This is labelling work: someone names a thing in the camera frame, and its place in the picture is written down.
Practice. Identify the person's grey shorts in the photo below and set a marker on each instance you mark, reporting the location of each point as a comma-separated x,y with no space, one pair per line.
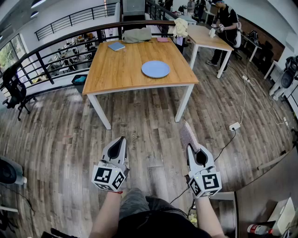
135,201

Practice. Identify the pink cloth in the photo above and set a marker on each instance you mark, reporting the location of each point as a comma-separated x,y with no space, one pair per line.
162,39

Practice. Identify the small wooden table white legs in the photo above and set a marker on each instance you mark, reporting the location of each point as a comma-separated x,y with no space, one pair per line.
202,38

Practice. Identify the plastic bottle with red label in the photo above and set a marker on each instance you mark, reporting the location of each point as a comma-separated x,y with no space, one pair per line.
258,229

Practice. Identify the grey floor fan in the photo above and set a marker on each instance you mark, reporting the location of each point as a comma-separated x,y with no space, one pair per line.
9,172

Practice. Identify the large blue plate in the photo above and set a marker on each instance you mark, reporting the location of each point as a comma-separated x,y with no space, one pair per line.
155,69

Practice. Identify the cream crumpled cloth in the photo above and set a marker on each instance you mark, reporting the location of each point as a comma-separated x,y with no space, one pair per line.
180,26

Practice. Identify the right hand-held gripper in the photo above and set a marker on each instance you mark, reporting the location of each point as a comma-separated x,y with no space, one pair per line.
209,182

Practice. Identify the grey-green fabric bag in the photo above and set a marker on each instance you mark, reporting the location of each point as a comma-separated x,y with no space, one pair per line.
137,35

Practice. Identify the black metal railing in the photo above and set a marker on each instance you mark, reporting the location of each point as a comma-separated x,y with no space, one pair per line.
42,62

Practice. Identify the person's left forearm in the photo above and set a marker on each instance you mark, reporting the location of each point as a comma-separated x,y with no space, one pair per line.
106,213

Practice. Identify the white cup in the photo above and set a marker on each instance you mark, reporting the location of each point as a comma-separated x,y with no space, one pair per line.
212,32

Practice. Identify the black storage crate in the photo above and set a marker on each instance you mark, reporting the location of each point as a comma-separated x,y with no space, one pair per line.
79,82

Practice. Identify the person's black shirt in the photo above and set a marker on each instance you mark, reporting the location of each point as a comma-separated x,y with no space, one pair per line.
158,225

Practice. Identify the person's right forearm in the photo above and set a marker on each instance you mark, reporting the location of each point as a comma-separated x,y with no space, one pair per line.
208,218

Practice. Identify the white power strip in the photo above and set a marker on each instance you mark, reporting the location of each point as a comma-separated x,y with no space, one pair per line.
234,126

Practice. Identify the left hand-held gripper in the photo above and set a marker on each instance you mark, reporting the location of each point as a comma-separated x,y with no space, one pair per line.
104,176

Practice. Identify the wooden table with white legs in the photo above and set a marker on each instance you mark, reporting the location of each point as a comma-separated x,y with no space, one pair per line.
121,69

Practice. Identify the lavender cloth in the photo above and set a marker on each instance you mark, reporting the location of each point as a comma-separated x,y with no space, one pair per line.
179,40

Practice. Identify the grey scrubbing sponge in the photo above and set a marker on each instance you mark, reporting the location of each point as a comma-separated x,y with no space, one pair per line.
188,136

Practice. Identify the blue notebook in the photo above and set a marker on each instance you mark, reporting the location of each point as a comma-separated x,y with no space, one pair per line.
116,46

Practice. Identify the white extension socket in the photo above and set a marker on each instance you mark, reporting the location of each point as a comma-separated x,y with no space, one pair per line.
245,78

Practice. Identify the black office chair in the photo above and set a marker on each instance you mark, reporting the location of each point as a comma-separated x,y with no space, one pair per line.
15,93

